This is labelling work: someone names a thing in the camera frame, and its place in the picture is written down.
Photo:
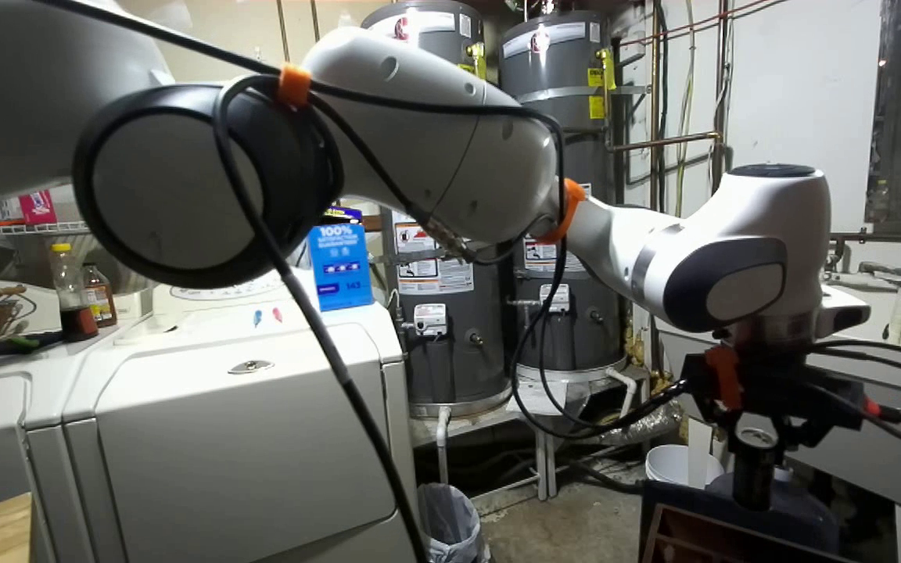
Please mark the white bucket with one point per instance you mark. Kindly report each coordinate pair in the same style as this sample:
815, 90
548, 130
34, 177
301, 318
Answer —
672, 464

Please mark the grey water heater tank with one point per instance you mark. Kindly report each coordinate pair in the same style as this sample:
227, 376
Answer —
450, 344
577, 64

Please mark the plastic bottle with yellow cap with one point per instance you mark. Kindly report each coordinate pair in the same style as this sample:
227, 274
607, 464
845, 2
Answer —
74, 299

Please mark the wooden cutlery tray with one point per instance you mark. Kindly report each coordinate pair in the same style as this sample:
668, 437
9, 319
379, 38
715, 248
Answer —
680, 535

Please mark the pink tag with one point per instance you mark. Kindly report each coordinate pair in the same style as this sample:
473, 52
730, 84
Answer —
39, 205

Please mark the white heater stand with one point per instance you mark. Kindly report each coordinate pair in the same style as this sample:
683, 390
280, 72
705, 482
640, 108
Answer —
544, 458

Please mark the blue cardboard box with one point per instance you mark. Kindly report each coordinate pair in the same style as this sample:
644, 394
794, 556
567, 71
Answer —
342, 266

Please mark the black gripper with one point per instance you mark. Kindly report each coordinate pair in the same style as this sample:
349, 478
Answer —
758, 432

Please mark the grey metal wall pipe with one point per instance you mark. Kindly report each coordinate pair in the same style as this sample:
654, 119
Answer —
680, 142

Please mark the silver foil duct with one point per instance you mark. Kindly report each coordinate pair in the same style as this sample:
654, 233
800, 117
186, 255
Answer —
640, 426

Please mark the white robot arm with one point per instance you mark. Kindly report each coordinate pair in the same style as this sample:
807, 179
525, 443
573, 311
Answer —
438, 136

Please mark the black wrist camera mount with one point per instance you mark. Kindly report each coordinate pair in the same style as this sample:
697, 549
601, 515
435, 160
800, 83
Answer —
783, 384

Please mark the bin with white bag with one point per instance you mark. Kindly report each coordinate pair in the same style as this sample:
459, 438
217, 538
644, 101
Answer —
450, 519

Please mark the metal sink faucet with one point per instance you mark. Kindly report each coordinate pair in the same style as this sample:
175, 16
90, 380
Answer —
889, 271

